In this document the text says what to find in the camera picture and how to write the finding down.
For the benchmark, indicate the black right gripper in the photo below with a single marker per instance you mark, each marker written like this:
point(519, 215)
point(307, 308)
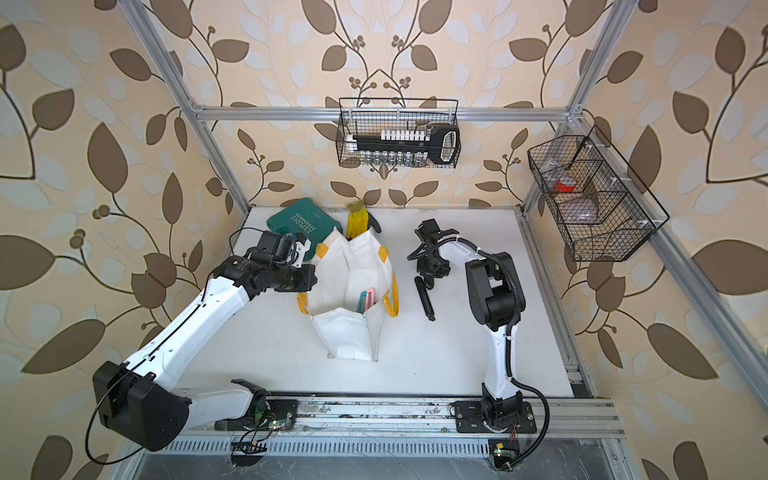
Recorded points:
point(424, 272)

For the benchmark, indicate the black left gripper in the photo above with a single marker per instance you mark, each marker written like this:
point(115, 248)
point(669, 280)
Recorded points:
point(307, 276)

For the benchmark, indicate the pink utility knife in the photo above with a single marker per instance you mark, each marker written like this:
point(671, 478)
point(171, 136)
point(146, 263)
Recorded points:
point(370, 298)

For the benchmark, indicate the white pouch with yellow handles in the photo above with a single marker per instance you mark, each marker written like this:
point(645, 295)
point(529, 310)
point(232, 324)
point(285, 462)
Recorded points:
point(344, 269)

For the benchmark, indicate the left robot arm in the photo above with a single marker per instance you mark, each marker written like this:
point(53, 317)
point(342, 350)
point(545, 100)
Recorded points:
point(139, 398)

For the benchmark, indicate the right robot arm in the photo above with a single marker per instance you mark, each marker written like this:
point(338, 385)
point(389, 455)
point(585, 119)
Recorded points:
point(495, 299)

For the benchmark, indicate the green plastic tool case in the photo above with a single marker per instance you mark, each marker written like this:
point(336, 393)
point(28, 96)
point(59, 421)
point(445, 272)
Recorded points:
point(304, 217)

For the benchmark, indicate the yellow grey work glove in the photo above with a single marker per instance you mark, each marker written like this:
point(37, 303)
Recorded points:
point(360, 220)

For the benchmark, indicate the black socket set holder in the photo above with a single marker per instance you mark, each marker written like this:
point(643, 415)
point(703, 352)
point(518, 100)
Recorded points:
point(437, 144)

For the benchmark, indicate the red item in basket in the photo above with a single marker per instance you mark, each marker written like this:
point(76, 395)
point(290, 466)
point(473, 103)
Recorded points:
point(566, 184)

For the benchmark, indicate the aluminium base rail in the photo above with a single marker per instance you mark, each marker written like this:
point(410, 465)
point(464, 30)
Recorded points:
point(402, 426)

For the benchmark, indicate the centre wire basket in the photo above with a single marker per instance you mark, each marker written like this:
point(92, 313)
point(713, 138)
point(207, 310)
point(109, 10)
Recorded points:
point(365, 115)

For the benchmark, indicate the wire basket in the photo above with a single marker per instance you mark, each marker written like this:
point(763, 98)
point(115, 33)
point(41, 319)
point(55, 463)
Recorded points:
point(612, 211)
point(365, 115)

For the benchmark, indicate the right wire basket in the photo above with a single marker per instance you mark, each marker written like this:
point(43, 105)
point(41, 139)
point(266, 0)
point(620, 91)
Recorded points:
point(612, 211)

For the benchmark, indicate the aluminium frame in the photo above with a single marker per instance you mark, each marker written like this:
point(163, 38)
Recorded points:
point(632, 134)

